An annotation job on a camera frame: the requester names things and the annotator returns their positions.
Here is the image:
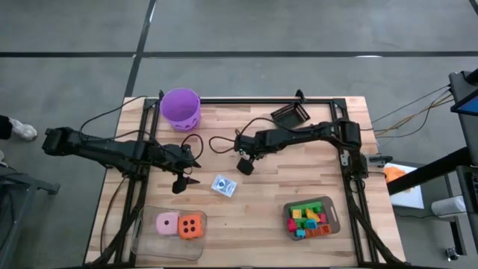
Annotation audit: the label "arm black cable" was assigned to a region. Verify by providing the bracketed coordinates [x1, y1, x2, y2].
[208, 117, 288, 155]
[78, 95, 150, 136]

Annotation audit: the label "orange object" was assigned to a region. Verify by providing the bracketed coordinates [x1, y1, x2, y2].
[383, 166, 410, 185]

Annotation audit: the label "orange foam die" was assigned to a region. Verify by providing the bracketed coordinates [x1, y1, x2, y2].
[177, 212, 205, 241]

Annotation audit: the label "blue playing card box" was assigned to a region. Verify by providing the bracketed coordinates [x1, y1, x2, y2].
[210, 173, 239, 198]

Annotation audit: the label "black mesh basket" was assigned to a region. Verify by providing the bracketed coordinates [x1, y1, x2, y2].
[270, 101, 311, 130]

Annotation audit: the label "orange toy block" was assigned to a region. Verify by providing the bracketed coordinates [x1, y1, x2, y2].
[305, 223, 333, 238]

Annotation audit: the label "thin orange cable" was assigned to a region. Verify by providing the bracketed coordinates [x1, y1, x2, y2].
[373, 97, 456, 134]

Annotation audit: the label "white board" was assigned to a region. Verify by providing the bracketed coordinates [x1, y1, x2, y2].
[390, 162, 426, 210]

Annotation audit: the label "black slanted beam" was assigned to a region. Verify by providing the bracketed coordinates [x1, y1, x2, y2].
[387, 146, 472, 196]

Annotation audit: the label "black aluminium table frame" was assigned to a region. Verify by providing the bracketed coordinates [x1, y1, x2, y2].
[87, 88, 406, 268]

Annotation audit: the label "pink foam die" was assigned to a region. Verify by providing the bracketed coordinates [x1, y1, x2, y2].
[155, 211, 181, 237]

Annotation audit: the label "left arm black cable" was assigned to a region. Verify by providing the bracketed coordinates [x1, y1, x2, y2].
[78, 95, 150, 136]

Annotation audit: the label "clear plastic bin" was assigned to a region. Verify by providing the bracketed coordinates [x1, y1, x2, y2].
[130, 204, 208, 262]

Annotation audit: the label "purple jack-o-lantern bucket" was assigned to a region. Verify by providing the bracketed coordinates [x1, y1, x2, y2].
[159, 87, 202, 133]

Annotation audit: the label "blue tablet screen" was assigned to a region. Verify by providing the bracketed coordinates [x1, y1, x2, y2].
[450, 89, 478, 117]

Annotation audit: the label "grey table leg frame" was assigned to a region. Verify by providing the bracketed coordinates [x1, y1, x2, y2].
[0, 160, 61, 269]

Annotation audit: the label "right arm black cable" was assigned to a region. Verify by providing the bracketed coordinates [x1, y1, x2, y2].
[208, 117, 288, 155]

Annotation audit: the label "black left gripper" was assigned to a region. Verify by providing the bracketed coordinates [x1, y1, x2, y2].
[155, 146, 202, 195]

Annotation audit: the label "thin black cable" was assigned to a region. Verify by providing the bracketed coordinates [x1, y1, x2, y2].
[371, 84, 453, 125]

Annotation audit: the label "long green toy block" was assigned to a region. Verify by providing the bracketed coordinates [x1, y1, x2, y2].
[290, 201, 324, 214]

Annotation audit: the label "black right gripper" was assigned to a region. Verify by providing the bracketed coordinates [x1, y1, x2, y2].
[234, 133, 264, 176]

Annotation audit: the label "grey equipment cart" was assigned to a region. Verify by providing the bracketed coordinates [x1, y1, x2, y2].
[447, 69, 478, 240]

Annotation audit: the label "white paper towel roll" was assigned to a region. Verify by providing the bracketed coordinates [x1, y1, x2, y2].
[430, 194, 468, 217]

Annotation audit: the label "grey plastic bin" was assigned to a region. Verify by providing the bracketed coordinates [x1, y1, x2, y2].
[282, 195, 341, 241]

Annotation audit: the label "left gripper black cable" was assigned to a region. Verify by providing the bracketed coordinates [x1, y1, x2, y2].
[180, 133, 205, 163]

